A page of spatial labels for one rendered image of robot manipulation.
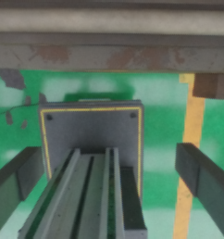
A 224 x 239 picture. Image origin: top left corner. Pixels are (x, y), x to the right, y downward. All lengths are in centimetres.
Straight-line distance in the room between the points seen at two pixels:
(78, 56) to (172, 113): 138
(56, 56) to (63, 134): 103
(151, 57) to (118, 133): 99
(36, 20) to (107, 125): 101
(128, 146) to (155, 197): 81
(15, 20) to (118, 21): 10
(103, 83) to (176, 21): 126
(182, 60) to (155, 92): 126
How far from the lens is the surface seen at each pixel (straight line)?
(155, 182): 179
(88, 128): 117
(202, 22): 20
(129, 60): 21
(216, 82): 44
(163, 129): 157
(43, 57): 22
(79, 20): 19
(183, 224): 218
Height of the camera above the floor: 143
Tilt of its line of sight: 75 degrees down
